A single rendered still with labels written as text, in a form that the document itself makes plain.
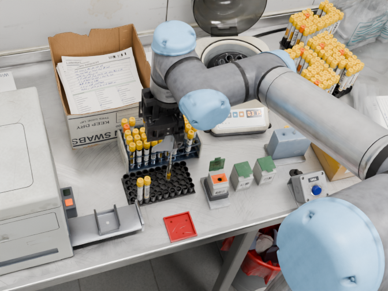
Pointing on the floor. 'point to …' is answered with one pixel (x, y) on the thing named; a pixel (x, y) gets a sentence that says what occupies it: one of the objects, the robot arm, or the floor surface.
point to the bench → (90, 257)
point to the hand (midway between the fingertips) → (171, 145)
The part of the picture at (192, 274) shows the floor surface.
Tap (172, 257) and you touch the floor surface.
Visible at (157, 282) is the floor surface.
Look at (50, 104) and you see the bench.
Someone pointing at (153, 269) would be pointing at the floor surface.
